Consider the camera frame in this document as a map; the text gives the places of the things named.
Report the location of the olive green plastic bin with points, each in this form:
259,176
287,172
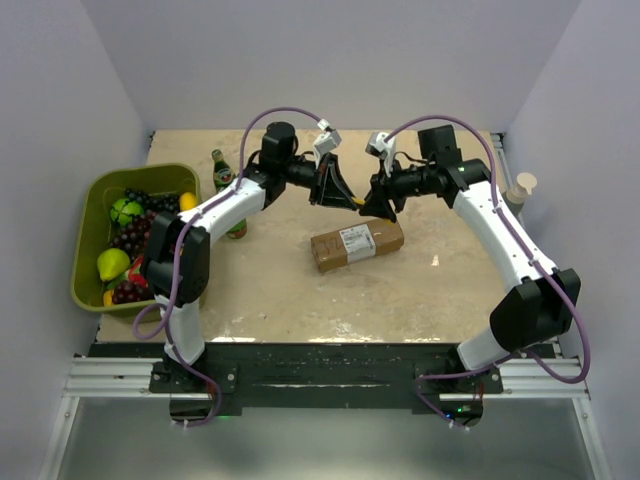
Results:
96,228

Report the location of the brown cardboard express box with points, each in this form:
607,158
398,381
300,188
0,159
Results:
342,247

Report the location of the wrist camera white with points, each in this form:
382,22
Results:
382,146
326,141

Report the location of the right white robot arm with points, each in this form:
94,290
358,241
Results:
539,298

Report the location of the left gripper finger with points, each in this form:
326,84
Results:
340,183
339,201

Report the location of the beige cup bottle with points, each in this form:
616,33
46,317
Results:
519,192

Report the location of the yellow lemon fruit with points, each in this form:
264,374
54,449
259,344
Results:
187,201

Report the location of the dark black grape bunch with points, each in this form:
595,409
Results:
157,202

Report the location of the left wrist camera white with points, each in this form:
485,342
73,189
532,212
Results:
326,141

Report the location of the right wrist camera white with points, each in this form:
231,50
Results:
382,146

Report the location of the red dragon fruit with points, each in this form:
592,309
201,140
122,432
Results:
133,274

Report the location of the red purple grape bunch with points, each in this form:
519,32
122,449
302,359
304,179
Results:
133,238

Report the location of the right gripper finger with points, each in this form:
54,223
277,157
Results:
375,191
381,208

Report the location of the lower dark red grapes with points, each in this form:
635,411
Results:
130,292

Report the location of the yellow green pear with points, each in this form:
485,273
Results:
111,263

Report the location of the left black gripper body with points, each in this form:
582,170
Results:
322,182

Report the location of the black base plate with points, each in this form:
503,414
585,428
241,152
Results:
232,377

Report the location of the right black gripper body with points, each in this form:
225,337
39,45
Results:
401,185

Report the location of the green glass bottle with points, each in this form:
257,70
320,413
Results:
223,174
238,231

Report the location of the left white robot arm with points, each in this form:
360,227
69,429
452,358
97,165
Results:
176,263

